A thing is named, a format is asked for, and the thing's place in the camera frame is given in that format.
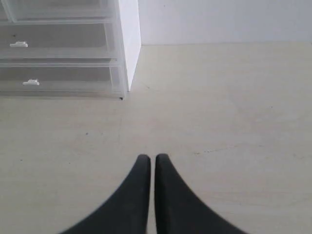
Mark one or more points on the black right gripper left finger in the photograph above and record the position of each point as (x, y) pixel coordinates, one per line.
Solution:
(126, 210)

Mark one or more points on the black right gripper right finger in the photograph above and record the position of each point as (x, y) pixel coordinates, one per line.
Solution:
(178, 210)

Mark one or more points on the wide bottom drawer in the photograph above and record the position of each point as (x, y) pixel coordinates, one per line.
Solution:
(31, 78)

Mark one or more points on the wide drawer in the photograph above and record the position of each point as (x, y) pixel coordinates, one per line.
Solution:
(31, 78)
(64, 41)

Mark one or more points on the translucent plastic drawer cabinet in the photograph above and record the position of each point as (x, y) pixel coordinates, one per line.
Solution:
(126, 26)

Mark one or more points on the wide middle drawer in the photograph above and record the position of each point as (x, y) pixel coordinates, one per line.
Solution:
(64, 41)

